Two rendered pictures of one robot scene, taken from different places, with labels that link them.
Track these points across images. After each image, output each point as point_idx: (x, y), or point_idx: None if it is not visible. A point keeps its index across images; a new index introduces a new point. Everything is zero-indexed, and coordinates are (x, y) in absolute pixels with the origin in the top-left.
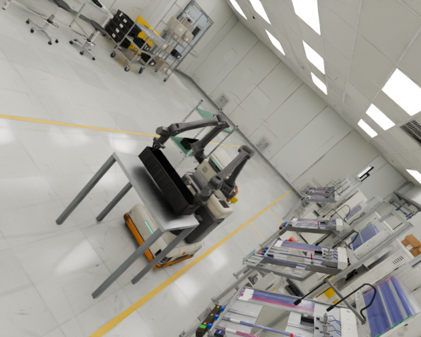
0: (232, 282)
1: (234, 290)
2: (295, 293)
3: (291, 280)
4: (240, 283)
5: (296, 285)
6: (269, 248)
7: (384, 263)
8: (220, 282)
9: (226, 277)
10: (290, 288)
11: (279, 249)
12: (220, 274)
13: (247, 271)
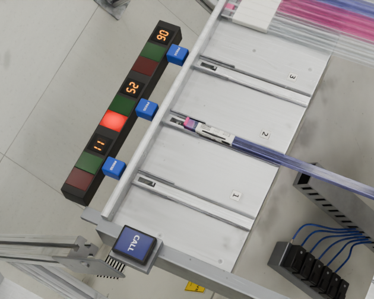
0: (86, 54)
1: (89, 101)
2: (318, 290)
3: (320, 191)
4: (138, 27)
5: (351, 197)
6: (178, 84)
7: None
8: (6, 102)
9: (50, 46)
10: (294, 274)
11: (255, 69)
12: (11, 47)
13: (38, 237)
